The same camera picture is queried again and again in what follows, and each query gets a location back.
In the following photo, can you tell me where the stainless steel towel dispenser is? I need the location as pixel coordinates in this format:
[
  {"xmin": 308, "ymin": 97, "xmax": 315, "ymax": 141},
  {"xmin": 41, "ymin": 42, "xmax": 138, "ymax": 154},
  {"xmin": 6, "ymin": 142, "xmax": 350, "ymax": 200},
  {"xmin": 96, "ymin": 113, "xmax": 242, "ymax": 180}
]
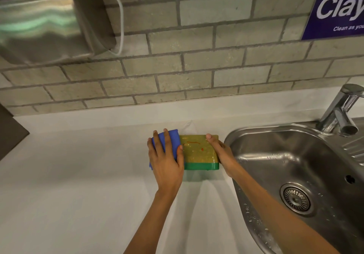
[{"xmin": 0, "ymin": 0, "xmax": 117, "ymax": 66}]

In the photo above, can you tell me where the stainless steel sink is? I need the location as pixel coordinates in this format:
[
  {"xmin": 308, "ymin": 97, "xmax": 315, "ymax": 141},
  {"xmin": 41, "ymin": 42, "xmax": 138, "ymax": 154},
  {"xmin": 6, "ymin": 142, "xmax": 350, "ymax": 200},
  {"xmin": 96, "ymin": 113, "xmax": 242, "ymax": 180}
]
[{"xmin": 224, "ymin": 117, "xmax": 364, "ymax": 254}]

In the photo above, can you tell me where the dark grey panel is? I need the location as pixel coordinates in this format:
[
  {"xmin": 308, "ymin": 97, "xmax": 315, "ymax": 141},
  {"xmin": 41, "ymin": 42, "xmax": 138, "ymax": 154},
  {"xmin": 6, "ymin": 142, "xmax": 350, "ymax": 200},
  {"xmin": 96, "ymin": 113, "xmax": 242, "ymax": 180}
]
[{"xmin": 0, "ymin": 103, "xmax": 30, "ymax": 161}]

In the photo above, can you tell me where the chrome faucet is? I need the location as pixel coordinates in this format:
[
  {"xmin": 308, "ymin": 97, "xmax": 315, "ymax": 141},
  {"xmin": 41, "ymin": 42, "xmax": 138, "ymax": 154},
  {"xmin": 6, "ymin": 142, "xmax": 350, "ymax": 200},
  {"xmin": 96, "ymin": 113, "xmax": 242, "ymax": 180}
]
[{"xmin": 315, "ymin": 84, "xmax": 364, "ymax": 137}]

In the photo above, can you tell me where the person's left forearm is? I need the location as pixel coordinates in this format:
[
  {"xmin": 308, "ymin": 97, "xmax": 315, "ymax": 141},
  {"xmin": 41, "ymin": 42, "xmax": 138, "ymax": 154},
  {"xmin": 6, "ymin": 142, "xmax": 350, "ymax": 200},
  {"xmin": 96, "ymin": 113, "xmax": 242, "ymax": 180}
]
[{"xmin": 123, "ymin": 190, "xmax": 178, "ymax": 254}]

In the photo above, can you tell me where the person's right forearm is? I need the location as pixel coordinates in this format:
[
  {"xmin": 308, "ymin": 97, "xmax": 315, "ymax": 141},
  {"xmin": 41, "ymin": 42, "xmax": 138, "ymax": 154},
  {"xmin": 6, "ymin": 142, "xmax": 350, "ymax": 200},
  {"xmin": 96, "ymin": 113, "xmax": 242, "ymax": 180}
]
[{"xmin": 226, "ymin": 164, "xmax": 340, "ymax": 254}]

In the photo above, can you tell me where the person's left hand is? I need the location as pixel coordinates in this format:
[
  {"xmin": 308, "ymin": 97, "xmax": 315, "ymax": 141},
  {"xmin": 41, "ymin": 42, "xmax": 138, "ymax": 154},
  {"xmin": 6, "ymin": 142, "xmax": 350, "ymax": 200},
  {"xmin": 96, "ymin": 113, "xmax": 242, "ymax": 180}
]
[{"xmin": 147, "ymin": 128, "xmax": 185, "ymax": 195}]

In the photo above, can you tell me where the person's right hand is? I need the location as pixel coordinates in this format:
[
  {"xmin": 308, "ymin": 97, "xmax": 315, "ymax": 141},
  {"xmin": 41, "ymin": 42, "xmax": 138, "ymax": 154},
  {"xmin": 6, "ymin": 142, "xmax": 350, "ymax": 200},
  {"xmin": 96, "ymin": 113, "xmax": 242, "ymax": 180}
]
[{"xmin": 205, "ymin": 133, "xmax": 238, "ymax": 178}]

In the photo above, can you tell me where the clear plastic scrap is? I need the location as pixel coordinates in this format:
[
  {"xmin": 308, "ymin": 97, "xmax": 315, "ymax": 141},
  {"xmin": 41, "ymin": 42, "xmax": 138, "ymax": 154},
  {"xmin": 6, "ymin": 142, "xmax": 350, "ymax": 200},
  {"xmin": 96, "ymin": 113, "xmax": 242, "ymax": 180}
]
[{"xmin": 181, "ymin": 120, "xmax": 197, "ymax": 136}]

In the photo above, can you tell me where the round metal drain strainer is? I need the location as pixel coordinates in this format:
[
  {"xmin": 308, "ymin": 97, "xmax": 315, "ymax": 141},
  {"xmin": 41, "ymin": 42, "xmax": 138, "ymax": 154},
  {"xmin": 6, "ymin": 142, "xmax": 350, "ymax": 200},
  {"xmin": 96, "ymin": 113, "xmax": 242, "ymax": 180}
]
[{"xmin": 280, "ymin": 183, "xmax": 315, "ymax": 216}]

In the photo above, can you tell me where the white cable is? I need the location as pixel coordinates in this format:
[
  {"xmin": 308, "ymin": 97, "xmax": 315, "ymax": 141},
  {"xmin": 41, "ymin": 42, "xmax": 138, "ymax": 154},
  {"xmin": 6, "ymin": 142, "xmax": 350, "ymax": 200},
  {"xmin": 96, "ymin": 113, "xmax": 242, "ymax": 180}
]
[{"xmin": 77, "ymin": 0, "xmax": 125, "ymax": 55}]

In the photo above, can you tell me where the purple wall sign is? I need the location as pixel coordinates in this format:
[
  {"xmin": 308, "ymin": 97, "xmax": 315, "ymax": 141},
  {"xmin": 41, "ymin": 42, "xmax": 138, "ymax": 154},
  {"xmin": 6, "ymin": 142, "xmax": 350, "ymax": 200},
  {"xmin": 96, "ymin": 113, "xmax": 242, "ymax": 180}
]
[{"xmin": 301, "ymin": 0, "xmax": 364, "ymax": 41}]

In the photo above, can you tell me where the yellow sponge with green base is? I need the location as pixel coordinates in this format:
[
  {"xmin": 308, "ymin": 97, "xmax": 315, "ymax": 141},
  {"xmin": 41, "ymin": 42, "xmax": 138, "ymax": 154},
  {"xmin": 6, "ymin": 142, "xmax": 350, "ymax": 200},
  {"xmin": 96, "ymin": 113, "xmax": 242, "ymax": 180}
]
[{"xmin": 179, "ymin": 134, "xmax": 220, "ymax": 171}]

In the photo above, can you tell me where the blue cleaning cloth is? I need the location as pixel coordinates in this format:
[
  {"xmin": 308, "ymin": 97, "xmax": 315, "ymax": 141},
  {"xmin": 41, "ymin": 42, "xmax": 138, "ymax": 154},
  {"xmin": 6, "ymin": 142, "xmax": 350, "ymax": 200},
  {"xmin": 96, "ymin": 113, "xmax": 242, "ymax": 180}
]
[{"xmin": 149, "ymin": 129, "xmax": 180, "ymax": 170}]

